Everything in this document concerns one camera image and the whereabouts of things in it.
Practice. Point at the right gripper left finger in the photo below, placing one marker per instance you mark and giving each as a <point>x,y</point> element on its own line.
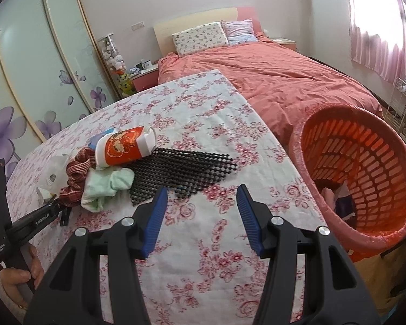
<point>153,214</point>

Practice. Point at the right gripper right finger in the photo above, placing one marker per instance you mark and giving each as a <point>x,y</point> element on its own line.
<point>255,217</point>

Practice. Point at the black mesh anti-slip mat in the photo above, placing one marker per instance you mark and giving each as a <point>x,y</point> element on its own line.
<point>185,172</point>

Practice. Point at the mint green sock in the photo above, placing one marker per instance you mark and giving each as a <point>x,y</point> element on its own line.
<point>102,185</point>

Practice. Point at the red white paper cup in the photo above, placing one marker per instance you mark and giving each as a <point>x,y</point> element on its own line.
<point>123,147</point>

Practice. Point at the dark red striped scrunchie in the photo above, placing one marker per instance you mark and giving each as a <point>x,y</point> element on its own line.
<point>77,171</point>

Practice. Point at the clear plastic bag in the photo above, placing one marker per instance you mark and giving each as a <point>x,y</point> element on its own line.
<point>53,176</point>

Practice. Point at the blue tissue pack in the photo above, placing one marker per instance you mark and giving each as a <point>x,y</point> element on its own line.
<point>92,142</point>

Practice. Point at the left hand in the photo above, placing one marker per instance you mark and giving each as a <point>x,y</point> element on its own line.
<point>10,278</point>

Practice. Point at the floral pink white tablecloth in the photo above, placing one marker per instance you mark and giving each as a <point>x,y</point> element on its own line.
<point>202,270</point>

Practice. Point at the red plastic laundry basket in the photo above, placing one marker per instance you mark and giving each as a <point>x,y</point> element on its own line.
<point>341,144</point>

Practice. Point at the bed with coral duvet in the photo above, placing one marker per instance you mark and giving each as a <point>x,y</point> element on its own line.
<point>280,84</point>

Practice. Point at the pink left nightstand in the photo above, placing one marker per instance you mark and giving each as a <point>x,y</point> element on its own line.
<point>146,79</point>

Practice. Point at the white mug on nightstand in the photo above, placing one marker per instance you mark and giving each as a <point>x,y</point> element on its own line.
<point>146,64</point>

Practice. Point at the clear tube of plush toys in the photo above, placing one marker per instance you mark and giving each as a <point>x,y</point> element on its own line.
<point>116,66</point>

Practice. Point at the right nightstand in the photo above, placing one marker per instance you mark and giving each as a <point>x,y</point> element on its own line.
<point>287,43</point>

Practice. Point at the sliding wardrobe with purple flowers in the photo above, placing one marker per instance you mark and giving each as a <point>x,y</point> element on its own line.
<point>51,74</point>

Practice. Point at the pink striped pillow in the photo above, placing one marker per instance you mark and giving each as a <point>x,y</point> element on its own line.
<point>239,32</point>

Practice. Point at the floral white pillow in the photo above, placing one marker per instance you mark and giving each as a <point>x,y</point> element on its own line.
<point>199,38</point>

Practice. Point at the cream wooden headboard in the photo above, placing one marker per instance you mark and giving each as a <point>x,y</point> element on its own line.
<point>164,30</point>

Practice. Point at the pink window curtain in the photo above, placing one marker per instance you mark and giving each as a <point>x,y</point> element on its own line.
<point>378,36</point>

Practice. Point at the white wire storage rack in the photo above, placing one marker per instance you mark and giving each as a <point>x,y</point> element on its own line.
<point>395,114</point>

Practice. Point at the white wall outlet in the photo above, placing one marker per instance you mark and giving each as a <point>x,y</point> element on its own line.
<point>138,26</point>

